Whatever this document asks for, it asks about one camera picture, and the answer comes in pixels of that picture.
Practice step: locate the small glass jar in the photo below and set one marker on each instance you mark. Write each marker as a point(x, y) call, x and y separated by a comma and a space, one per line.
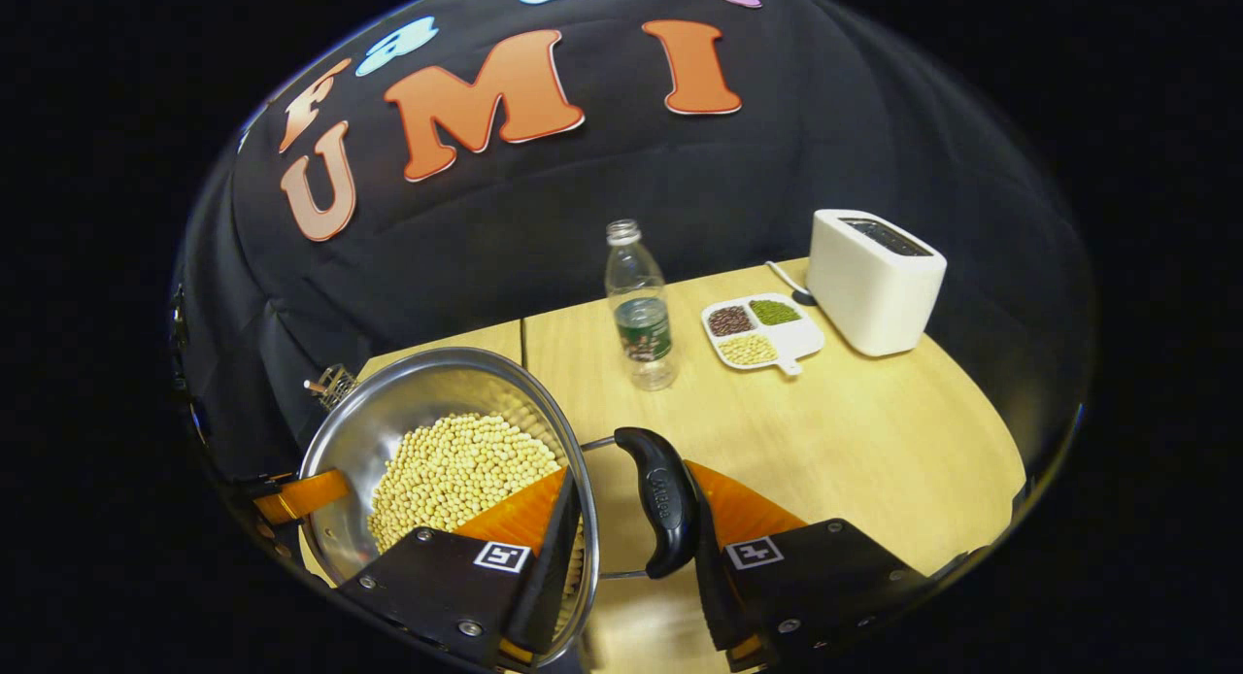
point(337, 385)

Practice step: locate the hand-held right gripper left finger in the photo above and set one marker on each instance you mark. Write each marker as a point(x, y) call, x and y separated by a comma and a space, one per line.
point(549, 587)

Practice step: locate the small pile of yellow beans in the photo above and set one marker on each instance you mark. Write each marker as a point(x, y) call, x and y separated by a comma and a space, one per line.
point(748, 350)

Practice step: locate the pile of red beans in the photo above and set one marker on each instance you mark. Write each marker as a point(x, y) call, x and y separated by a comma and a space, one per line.
point(730, 320)

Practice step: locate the clear plastic water bottle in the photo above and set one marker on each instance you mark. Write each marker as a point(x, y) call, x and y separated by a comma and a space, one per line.
point(641, 329)

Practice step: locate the white divided plate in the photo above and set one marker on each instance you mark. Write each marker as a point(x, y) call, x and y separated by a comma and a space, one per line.
point(796, 339)

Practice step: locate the black backdrop cloth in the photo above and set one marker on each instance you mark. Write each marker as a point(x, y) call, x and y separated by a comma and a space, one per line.
point(777, 169)

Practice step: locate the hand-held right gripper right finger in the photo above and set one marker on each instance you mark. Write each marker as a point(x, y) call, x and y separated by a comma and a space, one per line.
point(714, 596)

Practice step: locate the pile of green beans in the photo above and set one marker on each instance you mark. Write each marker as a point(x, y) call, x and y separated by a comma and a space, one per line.
point(774, 312)

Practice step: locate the metal spoon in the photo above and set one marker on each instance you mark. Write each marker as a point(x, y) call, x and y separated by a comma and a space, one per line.
point(801, 295)

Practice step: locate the white toaster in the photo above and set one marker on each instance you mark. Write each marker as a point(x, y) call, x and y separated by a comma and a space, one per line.
point(864, 286)

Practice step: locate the pile of yellow soybeans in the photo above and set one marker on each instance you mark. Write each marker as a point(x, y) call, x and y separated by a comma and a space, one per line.
point(456, 470)

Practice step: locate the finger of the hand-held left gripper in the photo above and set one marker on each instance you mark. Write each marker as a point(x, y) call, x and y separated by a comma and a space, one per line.
point(303, 494)

